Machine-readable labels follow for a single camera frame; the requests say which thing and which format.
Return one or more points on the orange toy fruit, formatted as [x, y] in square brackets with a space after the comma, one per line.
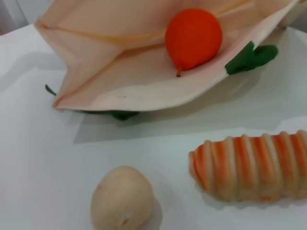
[194, 36]

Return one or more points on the beige round toy fruit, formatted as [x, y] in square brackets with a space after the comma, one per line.
[122, 196]

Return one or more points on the orange striped toy bread roll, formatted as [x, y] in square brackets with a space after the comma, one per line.
[251, 167]

